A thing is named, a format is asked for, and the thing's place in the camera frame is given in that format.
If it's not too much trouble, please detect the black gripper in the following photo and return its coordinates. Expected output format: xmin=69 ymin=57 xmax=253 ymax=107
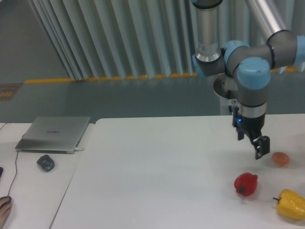
xmin=233 ymin=107 xmax=270 ymax=159

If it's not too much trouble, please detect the red bell pepper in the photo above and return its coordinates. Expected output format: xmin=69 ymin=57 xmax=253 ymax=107
xmin=234 ymin=172 xmax=258 ymax=196

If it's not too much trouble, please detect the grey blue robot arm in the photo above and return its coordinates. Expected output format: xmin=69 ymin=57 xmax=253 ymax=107
xmin=192 ymin=0 xmax=305 ymax=159

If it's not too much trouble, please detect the person's hand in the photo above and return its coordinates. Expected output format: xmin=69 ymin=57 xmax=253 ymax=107
xmin=0 ymin=196 xmax=12 ymax=228

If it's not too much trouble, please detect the brown egg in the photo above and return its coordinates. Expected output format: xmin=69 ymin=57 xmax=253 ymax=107
xmin=272 ymin=152 xmax=290 ymax=166

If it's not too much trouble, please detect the yellow bell pepper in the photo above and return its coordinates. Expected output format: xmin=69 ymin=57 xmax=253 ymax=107
xmin=273 ymin=189 xmax=305 ymax=220

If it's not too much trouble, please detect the white laptop plug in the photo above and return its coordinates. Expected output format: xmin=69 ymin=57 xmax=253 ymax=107
xmin=74 ymin=147 xmax=84 ymax=152

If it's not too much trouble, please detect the pale folding partition screen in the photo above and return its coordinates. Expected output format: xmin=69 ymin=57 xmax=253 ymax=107
xmin=27 ymin=0 xmax=301 ymax=81

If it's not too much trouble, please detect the silver closed laptop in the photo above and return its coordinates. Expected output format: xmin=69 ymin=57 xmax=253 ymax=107
xmin=15 ymin=116 xmax=90 ymax=154

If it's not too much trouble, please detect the dark earbuds case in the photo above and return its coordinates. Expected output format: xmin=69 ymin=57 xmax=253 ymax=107
xmin=37 ymin=155 xmax=55 ymax=172

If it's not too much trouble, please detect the black computer mouse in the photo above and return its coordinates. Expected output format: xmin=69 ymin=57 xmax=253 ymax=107
xmin=5 ymin=196 xmax=12 ymax=204

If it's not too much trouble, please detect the black keyboard edge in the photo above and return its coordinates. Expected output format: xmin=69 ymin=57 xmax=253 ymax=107
xmin=0 ymin=167 xmax=4 ymax=178

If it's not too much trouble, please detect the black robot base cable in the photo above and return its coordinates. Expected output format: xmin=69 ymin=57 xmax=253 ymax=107
xmin=226 ymin=89 xmax=235 ymax=116

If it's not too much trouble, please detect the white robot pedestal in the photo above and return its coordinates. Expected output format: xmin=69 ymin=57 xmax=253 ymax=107
xmin=213 ymin=73 xmax=238 ymax=115

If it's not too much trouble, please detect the black mouse cable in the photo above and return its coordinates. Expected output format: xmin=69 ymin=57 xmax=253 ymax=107
xmin=0 ymin=123 xmax=20 ymax=197

